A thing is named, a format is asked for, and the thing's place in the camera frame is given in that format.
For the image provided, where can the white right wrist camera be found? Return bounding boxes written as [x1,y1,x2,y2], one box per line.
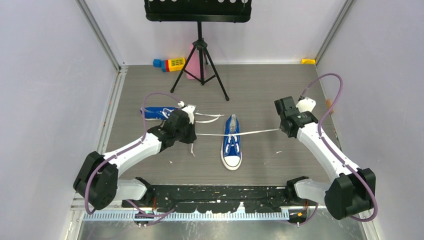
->
[295,96,317,113]

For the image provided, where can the small wooden block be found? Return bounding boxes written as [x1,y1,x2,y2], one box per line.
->
[325,99,334,115]

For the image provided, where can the colourful toy block phone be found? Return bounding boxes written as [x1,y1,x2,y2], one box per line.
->
[152,57,186,73]

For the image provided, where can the blue sneaker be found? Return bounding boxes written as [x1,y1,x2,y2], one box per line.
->
[139,105,224,124]
[190,114,282,172]

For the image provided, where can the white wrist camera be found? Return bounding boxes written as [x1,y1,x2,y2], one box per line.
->
[177,101,196,125]
[295,96,317,113]

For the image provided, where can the yellow corner block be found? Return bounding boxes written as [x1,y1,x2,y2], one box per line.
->
[300,58,316,65]

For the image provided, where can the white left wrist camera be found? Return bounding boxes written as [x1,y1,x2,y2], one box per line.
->
[177,101,196,125]

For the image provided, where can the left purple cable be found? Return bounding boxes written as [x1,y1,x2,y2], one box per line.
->
[83,92,186,216]

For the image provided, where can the black music stand tripod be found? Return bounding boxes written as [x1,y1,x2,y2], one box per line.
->
[144,0,252,101]

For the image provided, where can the pink foam block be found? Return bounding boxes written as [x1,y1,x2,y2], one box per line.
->
[185,44,206,80]

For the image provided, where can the aluminium frame rail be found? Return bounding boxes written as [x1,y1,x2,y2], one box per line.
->
[88,188,124,210]

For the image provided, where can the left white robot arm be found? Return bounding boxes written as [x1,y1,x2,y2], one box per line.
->
[73,104,197,215]

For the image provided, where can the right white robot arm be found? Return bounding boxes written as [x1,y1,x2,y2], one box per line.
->
[274,96,378,220]

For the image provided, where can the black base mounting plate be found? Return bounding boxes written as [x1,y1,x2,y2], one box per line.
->
[131,185,313,214]

